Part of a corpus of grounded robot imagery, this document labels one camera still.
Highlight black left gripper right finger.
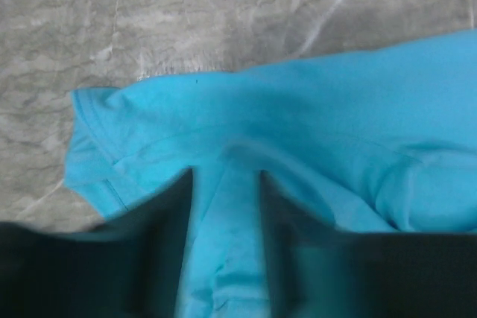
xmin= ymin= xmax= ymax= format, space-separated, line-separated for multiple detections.
xmin=259 ymin=171 xmax=476 ymax=317

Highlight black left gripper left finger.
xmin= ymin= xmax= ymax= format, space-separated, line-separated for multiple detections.
xmin=1 ymin=171 xmax=193 ymax=317

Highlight turquoise t shirt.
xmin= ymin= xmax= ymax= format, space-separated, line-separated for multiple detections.
xmin=65 ymin=30 xmax=476 ymax=317

